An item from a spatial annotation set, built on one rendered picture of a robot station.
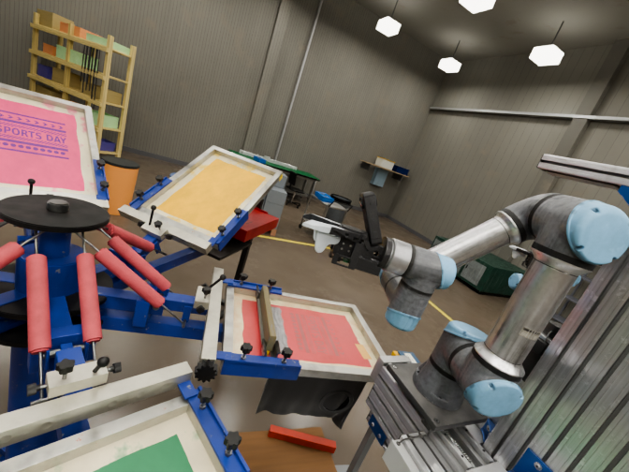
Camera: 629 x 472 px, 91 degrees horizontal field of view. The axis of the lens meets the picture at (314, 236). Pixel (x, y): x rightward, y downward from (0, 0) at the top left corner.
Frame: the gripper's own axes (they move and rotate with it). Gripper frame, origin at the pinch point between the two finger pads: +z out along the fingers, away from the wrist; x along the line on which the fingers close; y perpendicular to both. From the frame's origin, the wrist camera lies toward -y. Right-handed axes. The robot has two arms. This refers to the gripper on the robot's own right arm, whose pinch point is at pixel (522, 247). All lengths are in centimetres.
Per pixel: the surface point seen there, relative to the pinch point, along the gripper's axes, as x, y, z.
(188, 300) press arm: -156, 43, -41
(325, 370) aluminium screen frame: -93, 57, -51
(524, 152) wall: 386, -112, 682
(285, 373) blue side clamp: -109, 56, -57
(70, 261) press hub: -194, 27, -56
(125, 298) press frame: -178, 42, -49
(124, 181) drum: -371, 66, 251
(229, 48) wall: -413, -223, 740
